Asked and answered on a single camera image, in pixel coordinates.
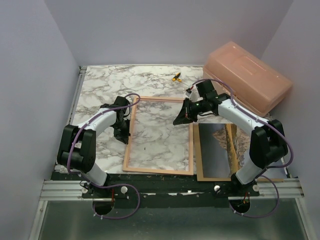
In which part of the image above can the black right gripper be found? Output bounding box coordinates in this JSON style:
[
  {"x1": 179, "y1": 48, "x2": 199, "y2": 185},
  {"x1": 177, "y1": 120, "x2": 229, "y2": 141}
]
[{"x1": 173, "y1": 98, "x2": 207, "y2": 126}]

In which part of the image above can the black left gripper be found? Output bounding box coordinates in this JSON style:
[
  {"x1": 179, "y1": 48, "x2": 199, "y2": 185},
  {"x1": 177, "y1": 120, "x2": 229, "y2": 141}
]
[{"x1": 113, "y1": 118, "x2": 132, "y2": 145}]

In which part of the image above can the landscape photo print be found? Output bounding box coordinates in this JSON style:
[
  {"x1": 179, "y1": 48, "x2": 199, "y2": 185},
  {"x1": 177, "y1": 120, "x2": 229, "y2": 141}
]
[{"x1": 198, "y1": 122, "x2": 288, "y2": 180}]

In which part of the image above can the pink wooden picture frame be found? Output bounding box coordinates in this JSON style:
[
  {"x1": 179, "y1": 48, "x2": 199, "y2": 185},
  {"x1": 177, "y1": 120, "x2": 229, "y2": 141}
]
[{"x1": 121, "y1": 96, "x2": 195, "y2": 177}]

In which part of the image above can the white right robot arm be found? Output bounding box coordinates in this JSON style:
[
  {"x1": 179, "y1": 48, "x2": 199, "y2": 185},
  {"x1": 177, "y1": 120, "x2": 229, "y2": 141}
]
[{"x1": 173, "y1": 79, "x2": 289, "y2": 196}]

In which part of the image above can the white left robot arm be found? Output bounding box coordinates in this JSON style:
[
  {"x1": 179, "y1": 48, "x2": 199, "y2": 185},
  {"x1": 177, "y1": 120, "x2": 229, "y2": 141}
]
[{"x1": 57, "y1": 96, "x2": 130, "y2": 198}]

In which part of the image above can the pink translucent plastic box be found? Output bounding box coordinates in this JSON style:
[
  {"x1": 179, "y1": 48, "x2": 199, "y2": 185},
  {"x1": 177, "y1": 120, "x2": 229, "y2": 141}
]
[{"x1": 202, "y1": 41, "x2": 293, "y2": 117}]

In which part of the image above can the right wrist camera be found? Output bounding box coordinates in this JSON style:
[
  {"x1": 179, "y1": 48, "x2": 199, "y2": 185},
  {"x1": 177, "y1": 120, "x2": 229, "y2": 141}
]
[{"x1": 185, "y1": 88, "x2": 199, "y2": 102}]

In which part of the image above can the yellow black T-handle hex key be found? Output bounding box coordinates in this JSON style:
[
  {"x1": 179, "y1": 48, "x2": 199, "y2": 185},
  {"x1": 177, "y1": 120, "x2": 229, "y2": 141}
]
[{"x1": 171, "y1": 72, "x2": 195, "y2": 91}]

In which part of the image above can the brown frame backing board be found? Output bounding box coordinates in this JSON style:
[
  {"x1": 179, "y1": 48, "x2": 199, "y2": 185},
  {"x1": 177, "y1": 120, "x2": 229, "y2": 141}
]
[{"x1": 193, "y1": 123, "x2": 286, "y2": 183}]

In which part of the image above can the aluminium extrusion frame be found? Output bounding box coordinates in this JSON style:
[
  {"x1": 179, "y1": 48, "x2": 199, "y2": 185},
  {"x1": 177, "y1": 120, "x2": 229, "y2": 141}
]
[{"x1": 27, "y1": 65, "x2": 96, "y2": 240}]

